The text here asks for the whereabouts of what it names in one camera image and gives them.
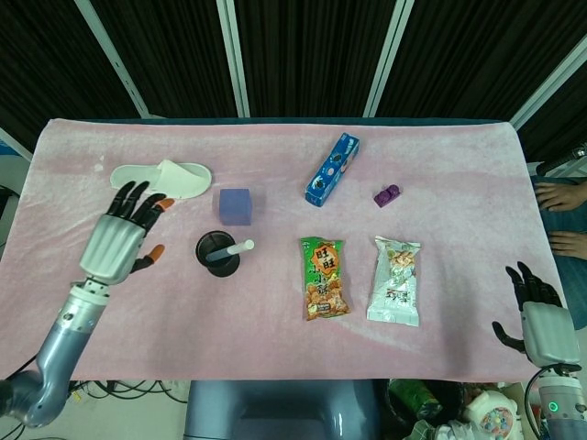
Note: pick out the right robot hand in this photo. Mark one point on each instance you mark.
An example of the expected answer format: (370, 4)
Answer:
(550, 330)

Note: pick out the pink plush tablecloth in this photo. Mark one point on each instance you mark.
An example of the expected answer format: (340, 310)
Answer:
(275, 344)

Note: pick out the blue cookie box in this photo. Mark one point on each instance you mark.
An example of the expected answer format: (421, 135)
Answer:
(332, 169)

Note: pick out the green snack bag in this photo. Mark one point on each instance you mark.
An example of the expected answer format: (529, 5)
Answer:
(323, 279)

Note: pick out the purple foam block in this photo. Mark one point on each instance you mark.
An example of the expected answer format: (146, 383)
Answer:
(236, 206)

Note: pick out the white test tube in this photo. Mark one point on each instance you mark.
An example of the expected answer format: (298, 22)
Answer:
(231, 250)

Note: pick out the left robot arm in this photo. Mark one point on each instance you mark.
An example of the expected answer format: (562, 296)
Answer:
(64, 334)

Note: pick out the black cup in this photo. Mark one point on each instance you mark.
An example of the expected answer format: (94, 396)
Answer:
(222, 269)

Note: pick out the purple toy brick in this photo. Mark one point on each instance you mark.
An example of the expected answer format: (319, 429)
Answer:
(387, 196)

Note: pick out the blue-grey robot torso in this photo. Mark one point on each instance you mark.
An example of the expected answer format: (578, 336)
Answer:
(275, 412)

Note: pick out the white slipper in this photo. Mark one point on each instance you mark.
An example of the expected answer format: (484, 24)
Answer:
(183, 176)

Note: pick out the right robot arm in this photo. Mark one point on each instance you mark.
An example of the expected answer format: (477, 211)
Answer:
(566, 412)

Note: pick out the bystander bare hand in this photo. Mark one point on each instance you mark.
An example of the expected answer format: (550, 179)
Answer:
(561, 196)
(571, 242)

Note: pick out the white snack bag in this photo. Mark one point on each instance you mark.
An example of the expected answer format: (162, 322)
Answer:
(395, 284)

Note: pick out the green crumpled bag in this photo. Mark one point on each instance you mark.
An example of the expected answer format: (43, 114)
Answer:
(413, 401)

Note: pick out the white frame post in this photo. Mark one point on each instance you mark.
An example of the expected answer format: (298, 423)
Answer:
(234, 59)
(550, 78)
(14, 143)
(389, 59)
(114, 59)

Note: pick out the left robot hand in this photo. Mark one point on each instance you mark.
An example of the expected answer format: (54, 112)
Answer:
(112, 243)

